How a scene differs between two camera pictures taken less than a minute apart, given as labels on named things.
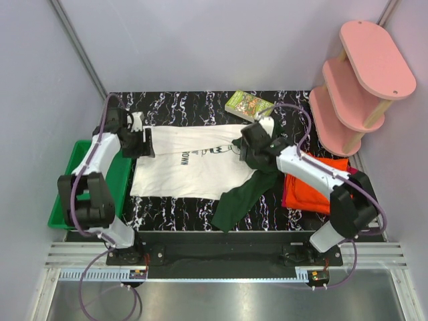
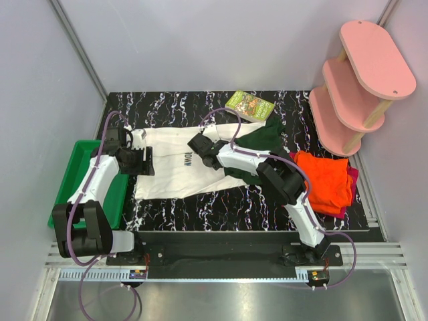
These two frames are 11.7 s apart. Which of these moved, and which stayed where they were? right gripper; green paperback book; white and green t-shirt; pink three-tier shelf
Moved: right gripper; white and green t-shirt
Stayed: green paperback book; pink three-tier shelf
